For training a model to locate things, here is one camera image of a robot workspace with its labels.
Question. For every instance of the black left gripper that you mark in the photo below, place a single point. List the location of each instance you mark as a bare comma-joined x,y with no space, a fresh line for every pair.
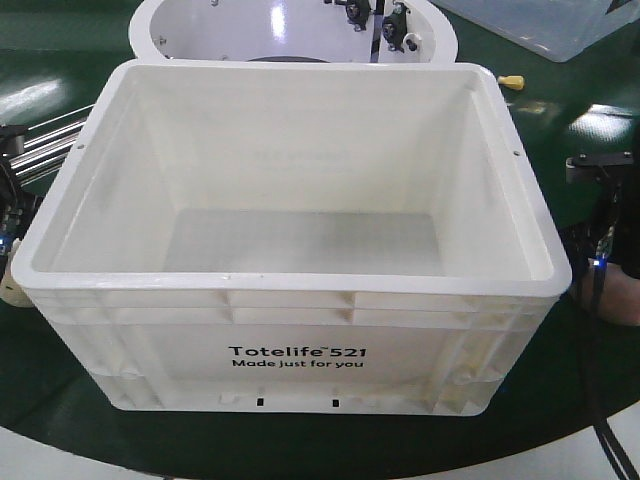
18,209

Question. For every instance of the chrome guide rods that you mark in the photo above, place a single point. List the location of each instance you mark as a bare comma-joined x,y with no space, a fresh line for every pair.
47,145

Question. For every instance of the yellow small toy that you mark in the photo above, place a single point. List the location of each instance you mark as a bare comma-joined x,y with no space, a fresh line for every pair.
512,82

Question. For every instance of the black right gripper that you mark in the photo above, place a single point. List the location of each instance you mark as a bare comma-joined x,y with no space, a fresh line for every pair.
604,249

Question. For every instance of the white plastic tote box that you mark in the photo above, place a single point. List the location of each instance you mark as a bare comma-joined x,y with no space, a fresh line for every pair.
296,237

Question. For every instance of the clear plastic bin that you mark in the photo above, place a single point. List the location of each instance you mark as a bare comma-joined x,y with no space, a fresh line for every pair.
556,30

